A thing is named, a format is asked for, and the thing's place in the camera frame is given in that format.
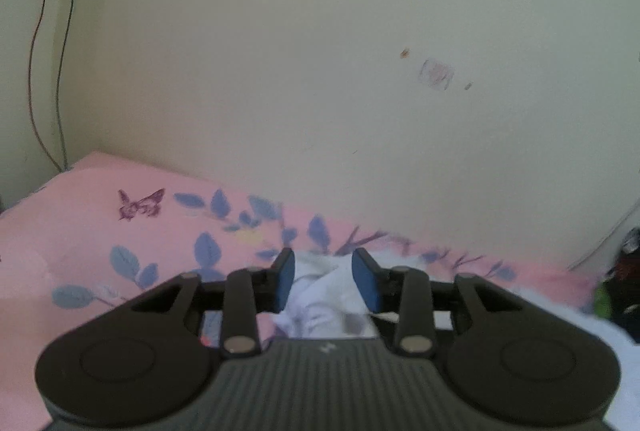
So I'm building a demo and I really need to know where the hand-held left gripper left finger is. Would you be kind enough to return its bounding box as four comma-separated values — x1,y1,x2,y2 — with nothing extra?
131,247,297,358

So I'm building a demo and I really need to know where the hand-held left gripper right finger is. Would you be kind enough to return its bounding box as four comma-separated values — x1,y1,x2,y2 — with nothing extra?
351,247,523,358

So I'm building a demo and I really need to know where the pale grey small garment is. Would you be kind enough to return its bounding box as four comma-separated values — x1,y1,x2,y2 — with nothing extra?
260,250,640,392

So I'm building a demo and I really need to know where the pink floral bedsheet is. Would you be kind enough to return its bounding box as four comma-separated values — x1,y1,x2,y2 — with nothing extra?
0,151,601,431

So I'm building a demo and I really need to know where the green object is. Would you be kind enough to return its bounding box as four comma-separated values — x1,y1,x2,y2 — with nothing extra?
594,283,612,319

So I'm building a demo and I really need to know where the dark clutter pile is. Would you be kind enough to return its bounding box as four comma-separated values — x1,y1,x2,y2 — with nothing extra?
602,226,640,344

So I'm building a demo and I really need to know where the thin white cable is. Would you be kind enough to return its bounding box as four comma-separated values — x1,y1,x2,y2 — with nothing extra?
566,213,633,271

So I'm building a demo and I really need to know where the black wall cable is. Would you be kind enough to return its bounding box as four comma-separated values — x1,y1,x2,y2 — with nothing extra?
54,0,76,172

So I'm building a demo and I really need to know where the red wall cable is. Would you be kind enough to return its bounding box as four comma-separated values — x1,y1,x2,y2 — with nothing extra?
28,0,63,172

